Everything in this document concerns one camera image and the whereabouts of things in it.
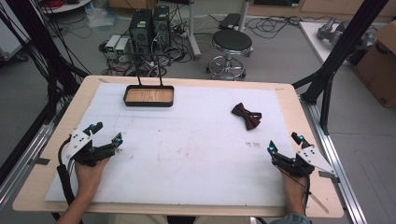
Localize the small white power box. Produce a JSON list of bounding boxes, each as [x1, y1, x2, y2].
[[115, 36, 131, 58], [105, 34, 122, 54]]

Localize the thin wooden stick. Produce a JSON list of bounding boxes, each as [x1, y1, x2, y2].
[[309, 192, 331, 215]]

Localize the white table mat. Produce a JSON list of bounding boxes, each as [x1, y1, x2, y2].
[[45, 82, 297, 208]]

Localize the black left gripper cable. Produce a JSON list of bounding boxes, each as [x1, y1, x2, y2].
[[56, 134, 78, 207]]

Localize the aluminium rail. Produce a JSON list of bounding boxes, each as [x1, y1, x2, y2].
[[0, 120, 56, 210], [298, 93, 369, 224]]

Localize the black round stool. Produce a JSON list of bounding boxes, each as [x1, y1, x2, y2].
[[205, 29, 254, 81]]

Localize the white table leg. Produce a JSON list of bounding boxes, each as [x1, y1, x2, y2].
[[237, 0, 252, 33], [186, 0, 203, 61]]

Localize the grey machine part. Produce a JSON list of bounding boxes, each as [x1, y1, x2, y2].
[[316, 16, 378, 49]]

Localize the flat black device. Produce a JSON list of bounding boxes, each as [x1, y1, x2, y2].
[[218, 12, 243, 31]]

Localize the brown cardboard box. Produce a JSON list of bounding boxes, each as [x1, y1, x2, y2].
[[352, 20, 396, 109]]

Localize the white cart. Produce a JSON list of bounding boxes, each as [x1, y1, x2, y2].
[[0, 0, 31, 63]]

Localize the black metal frame stand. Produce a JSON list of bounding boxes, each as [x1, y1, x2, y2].
[[291, 0, 390, 136], [0, 0, 92, 126]]

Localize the round white table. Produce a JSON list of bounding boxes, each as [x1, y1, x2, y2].
[[38, 0, 93, 15]]

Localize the dark red bow tie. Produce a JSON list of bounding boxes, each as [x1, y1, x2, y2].
[[231, 102, 263, 132]]

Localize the thin black right gripper cable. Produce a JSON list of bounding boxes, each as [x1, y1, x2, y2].
[[279, 167, 313, 217]]

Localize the person's left hand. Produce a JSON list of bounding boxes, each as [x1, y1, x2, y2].
[[74, 156, 112, 200]]

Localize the person's right hand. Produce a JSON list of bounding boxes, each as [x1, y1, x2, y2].
[[279, 169, 308, 203]]

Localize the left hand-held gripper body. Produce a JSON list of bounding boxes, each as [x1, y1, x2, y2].
[[65, 129, 117, 168]]

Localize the white floor board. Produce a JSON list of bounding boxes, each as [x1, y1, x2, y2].
[[298, 21, 379, 67]]

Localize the loose black floor cables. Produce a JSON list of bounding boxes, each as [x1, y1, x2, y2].
[[208, 13, 334, 40]]

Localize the clear plastic bag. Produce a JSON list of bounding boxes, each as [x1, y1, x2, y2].
[[85, 5, 120, 31]]

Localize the black rack with wooden tray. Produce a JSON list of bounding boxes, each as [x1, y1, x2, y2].
[[122, 39, 175, 108]]

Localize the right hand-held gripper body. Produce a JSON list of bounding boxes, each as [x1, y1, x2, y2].
[[271, 145, 336, 178]]

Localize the black computer tower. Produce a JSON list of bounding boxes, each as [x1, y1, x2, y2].
[[128, 8, 154, 53], [151, 5, 172, 49]]

